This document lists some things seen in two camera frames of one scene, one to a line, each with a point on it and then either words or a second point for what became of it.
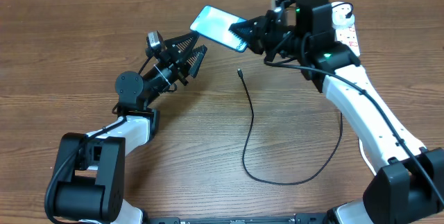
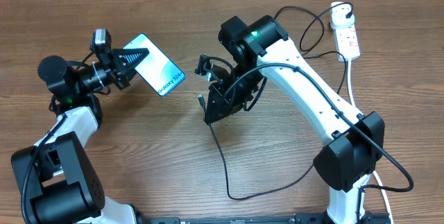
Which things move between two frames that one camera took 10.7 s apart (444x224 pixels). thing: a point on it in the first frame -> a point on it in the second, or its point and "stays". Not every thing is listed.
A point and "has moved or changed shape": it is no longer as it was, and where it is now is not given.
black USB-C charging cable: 252,121 -> 307,53
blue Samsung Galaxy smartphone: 213,24 has moved or changed shape
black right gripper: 258,31 -> 231,107
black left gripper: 176,68 -> 121,56
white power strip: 347,36 stays
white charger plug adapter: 338,13 stays
